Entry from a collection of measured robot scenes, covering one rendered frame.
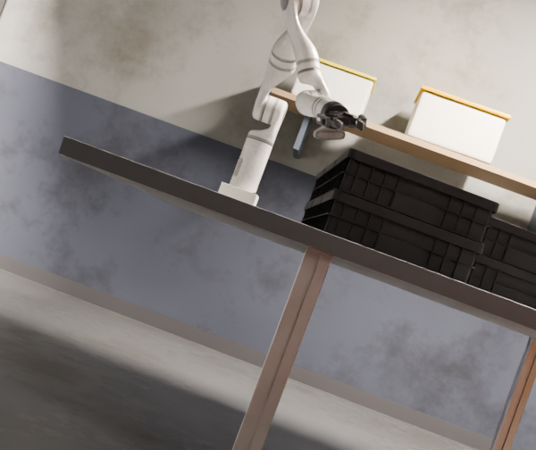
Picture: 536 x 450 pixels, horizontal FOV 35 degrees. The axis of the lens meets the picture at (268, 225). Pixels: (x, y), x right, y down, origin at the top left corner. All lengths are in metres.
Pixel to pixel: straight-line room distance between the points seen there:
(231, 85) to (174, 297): 1.24
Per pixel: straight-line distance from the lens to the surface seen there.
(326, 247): 1.82
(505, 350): 4.94
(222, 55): 4.96
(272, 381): 1.90
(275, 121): 2.86
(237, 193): 2.82
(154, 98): 4.96
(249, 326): 4.81
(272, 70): 2.78
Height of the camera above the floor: 0.62
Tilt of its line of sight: 2 degrees up
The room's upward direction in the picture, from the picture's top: 20 degrees clockwise
